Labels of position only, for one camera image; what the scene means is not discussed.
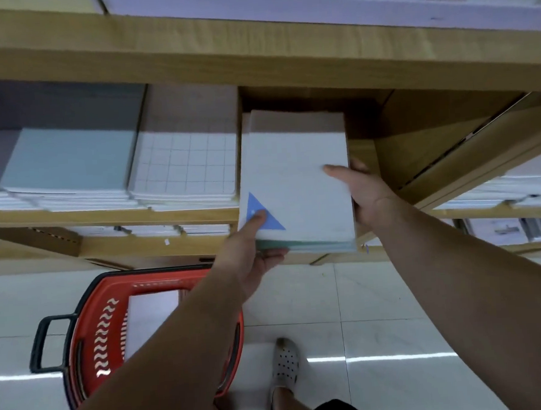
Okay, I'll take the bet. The person's right hand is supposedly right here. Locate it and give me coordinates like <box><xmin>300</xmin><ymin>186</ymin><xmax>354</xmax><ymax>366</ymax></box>
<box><xmin>322</xmin><ymin>154</ymin><xmax>407</xmax><ymax>237</ymax></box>

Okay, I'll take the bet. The person's left hand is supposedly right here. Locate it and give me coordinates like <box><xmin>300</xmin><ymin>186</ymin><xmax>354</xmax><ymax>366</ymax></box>
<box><xmin>206</xmin><ymin>208</ymin><xmax>292</xmax><ymax>305</ymax></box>

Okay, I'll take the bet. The stack of white notebooks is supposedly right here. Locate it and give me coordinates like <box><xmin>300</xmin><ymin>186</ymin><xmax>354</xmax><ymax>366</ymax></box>
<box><xmin>231</xmin><ymin>104</ymin><xmax>358</xmax><ymax>260</ymax></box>

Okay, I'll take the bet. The person's left forearm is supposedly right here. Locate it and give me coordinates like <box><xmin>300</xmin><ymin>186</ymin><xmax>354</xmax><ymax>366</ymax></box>
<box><xmin>39</xmin><ymin>265</ymin><xmax>254</xmax><ymax>410</ymax></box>

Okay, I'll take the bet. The person's right forearm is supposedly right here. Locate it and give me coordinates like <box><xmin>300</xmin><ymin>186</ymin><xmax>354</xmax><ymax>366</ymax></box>
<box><xmin>366</xmin><ymin>191</ymin><xmax>541</xmax><ymax>410</ymax></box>

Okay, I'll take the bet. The row of white notebooks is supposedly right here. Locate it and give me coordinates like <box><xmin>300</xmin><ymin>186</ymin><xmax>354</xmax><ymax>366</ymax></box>
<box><xmin>66</xmin><ymin>216</ymin><xmax>232</xmax><ymax>245</ymax></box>

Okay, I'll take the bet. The stack of grid-cover notebooks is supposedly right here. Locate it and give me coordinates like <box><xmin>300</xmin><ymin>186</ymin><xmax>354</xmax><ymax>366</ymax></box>
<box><xmin>122</xmin><ymin>79</ymin><xmax>246</xmax><ymax>215</ymax></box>

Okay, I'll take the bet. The wooden shelf unit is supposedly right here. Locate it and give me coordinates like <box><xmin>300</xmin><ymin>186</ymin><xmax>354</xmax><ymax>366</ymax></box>
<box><xmin>0</xmin><ymin>0</ymin><xmax>541</xmax><ymax>286</ymax></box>

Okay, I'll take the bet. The grey perforated clog shoe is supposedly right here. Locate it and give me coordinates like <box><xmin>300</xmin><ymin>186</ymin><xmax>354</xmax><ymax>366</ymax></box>
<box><xmin>263</xmin><ymin>337</ymin><xmax>303</xmax><ymax>410</ymax></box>

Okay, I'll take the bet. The white notebook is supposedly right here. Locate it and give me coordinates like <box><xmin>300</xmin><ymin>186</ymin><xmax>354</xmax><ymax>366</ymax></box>
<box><xmin>120</xmin><ymin>288</ymin><xmax>185</xmax><ymax>361</ymax></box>

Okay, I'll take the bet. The pile of white notebooks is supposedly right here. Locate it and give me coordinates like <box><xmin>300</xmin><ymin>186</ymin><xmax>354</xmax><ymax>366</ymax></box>
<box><xmin>428</xmin><ymin>147</ymin><xmax>541</xmax><ymax>216</ymax></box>

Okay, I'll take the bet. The red shopping basket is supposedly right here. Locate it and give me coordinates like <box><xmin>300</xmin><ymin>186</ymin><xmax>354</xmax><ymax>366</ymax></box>
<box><xmin>56</xmin><ymin>261</ymin><xmax>250</xmax><ymax>410</ymax></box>

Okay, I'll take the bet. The person's leg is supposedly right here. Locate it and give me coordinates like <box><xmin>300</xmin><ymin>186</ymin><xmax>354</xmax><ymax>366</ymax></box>
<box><xmin>272</xmin><ymin>385</ymin><xmax>316</xmax><ymax>410</ymax></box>

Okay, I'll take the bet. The white packaged stationery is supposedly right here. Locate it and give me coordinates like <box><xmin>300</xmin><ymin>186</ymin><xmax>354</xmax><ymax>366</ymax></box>
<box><xmin>463</xmin><ymin>213</ymin><xmax>541</xmax><ymax>248</ymax></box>

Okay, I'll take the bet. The stack of light blue notebooks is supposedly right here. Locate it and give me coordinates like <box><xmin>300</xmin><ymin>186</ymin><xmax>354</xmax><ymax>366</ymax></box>
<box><xmin>0</xmin><ymin>80</ymin><xmax>154</xmax><ymax>216</ymax></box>

